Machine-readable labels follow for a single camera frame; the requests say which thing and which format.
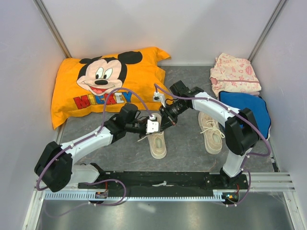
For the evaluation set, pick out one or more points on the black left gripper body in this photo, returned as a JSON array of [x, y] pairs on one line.
[[136, 126]]

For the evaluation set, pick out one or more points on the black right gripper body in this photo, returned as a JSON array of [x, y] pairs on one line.
[[171, 112]]

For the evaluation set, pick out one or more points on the beige lace shoe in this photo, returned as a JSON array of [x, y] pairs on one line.
[[212, 135], [157, 144]]

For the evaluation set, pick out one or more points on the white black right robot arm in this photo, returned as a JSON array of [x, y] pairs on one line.
[[240, 126]]

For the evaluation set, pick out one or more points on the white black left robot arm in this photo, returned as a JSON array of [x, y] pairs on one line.
[[55, 164]]

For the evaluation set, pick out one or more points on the orange Mickey Mouse pillow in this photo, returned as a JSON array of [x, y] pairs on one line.
[[106, 83]]

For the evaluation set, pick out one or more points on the pink patterned folded garment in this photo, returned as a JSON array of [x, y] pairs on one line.
[[232, 74]]

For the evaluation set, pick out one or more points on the blue folded cloth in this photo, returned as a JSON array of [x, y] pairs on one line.
[[255, 103]]

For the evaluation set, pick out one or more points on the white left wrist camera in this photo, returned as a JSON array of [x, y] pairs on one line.
[[152, 125]]

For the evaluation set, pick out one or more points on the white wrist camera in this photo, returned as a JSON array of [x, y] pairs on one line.
[[152, 125], [159, 97]]

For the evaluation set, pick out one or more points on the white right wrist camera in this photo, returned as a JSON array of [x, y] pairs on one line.
[[159, 97]]

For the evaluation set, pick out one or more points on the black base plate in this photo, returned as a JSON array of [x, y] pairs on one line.
[[201, 180]]

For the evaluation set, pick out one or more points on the grey slotted cable duct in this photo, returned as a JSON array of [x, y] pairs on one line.
[[94, 196]]

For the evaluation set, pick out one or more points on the aluminium frame rail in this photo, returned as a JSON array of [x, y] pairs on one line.
[[259, 181]]

